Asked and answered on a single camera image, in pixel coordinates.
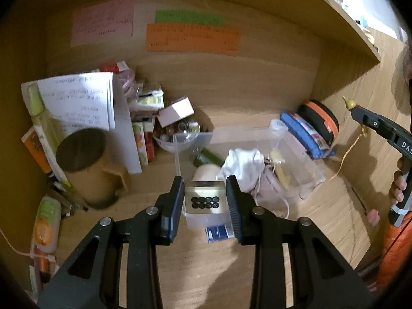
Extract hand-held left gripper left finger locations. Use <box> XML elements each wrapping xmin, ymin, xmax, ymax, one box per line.
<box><xmin>38</xmin><ymin>176</ymin><xmax>185</xmax><ymax>309</ymax></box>

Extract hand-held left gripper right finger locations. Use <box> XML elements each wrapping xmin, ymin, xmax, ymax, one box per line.
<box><xmin>225</xmin><ymin>176</ymin><xmax>375</xmax><ymax>309</ymax></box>

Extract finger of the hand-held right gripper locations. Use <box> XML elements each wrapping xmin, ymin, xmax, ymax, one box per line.
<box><xmin>351</xmin><ymin>106</ymin><xmax>400</xmax><ymax>145</ymax></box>

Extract small square metal tin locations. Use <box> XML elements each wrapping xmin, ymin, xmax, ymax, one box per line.
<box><xmin>184</xmin><ymin>182</ymin><xmax>226</xmax><ymax>216</ymax></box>

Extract white drawstring pouch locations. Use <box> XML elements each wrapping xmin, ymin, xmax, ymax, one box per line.
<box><xmin>217</xmin><ymin>148</ymin><xmax>266</xmax><ymax>194</ymax></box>

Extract cream round object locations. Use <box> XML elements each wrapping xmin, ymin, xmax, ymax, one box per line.
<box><xmin>192</xmin><ymin>164</ymin><xmax>222</xmax><ymax>182</ymax></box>

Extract dark green bottle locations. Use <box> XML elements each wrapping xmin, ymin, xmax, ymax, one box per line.
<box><xmin>192</xmin><ymin>148</ymin><xmax>226</xmax><ymax>168</ymax></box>

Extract cream cosmetic tube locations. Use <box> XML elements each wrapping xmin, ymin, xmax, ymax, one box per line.
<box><xmin>270</xmin><ymin>150</ymin><xmax>292</xmax><ymax>189</ymax></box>

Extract clear plastic storage box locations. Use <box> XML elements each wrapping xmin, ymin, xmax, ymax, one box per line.
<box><xmin>174</xmin><ymin>125</ymin><xmax>325</xmax><ymax>229</ymax></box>

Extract person's right forearm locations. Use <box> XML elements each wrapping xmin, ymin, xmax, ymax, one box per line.
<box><xmin>376</xmin><ymin>212</ymin><xmax>412</xmax><ymax>292</ymax></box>

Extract person's right hand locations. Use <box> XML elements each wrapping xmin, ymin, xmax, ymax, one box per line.
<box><xmin>389</xmin><ymin>159</ymin><xmax>409</xmax><ymax>205</ymax></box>

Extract blue white small packet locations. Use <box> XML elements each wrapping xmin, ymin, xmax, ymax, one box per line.
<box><xmin>206</xmin><ymin>224</ymin><xmax>235</xmax><ymax>242</ymax></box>

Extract black case with orange zipper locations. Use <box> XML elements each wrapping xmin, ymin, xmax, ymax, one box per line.
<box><xmin>298</xmin><ymin>100</ymin><xmax>340</xmax><ymax>147</ymax></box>

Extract clear plastic bowl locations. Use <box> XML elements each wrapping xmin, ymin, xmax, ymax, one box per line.
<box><xmin>152</xmin><ymin>121</ymin><xmax>214</xmax><ymax>153</ymax></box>

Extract wooden desk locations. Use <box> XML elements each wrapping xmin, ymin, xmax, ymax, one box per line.
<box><xmin>19</xmin><ymin>103</ymin><xmax>382</xmax><ymax>309</ymax></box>

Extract thin black stick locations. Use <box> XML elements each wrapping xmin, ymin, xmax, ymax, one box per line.
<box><xmin>349</xmin><ymin>185</ymin><xmax>369</xmax><ymax>216</ymax></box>

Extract fruit print carton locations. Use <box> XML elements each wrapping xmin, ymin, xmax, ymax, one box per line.
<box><xmin>132</xmin><ymin>121</ymin><xmax>155</xmax><ymax>165</ymax></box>

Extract blue zip pouch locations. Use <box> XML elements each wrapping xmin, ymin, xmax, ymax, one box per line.
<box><xmin>280</xmin><ymin>112</ymin><xmax>337</xmax><ymax>159</ymax></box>

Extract white handwritten paper sheets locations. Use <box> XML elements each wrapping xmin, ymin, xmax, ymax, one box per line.
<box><xmin>21</xmin><ymin>74</ymin><xmax>142</xmax><ymax>174</ymax></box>

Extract small white box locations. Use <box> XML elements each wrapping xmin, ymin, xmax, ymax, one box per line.
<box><xmin>157</xmin><ymin>97</ymin><xmax>195</xmax><ymax>127</ymax></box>

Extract brown mug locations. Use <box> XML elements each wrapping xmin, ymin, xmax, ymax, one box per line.
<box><xmin>55</xmin><ymin>128</ymin><xmax>132</xmax><ymax>209</ymax></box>

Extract wooden shelf board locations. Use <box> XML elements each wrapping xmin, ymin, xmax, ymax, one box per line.
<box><xmin>286</xmin><ymin>0</ymin><xmax>383</xmax><ymax>68</ymax></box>

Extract green orange tube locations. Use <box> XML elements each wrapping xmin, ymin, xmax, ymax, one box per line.
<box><xmin>34</xmin><ymin>196</ymin><xmax>62</xmax><ymax>253</ymax></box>

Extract small orange tube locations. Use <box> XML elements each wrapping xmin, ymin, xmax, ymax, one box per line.
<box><xmin>30</xmin><ymin>254</ymin><xmax>56</xmax><ymax>293</ymax></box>

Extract orange book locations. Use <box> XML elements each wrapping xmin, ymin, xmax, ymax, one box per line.
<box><xmin>22</xmin><ymin>127</ymin><xmax>54</xmax><ymax>176</ymax></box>

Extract orange sticky note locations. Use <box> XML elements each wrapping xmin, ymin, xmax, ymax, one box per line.
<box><xmin>145</xmin><ymin>23</ymin><xmax>241</xmax><ymax>56</ymax></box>

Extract green sticky note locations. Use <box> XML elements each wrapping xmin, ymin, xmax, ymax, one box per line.
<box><xmin>154</xmin><ymin>10</ymin><xmax>225</xmax><ymax>26</ymax></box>

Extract pink sticky note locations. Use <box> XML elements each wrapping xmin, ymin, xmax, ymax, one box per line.
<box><xmin>70</xmin><ymin>0</ymin><xmax>135</xmax><ymax>47</ymax></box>

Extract thin pink cable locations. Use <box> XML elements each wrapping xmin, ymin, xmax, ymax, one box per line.
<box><xmin>0</xmin><ymin>228</ymin><xmax>55</xmax><ymax>261</ymax></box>

